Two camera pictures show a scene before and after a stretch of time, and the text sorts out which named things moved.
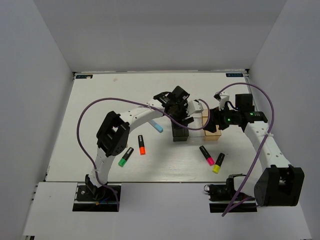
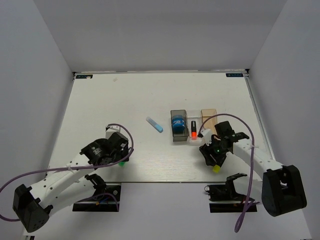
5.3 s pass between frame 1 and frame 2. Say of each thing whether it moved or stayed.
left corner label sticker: stayed
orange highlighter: moved
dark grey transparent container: stayed
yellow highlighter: stayed
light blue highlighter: stayed
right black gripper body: moved
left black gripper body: moved
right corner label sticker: stayed
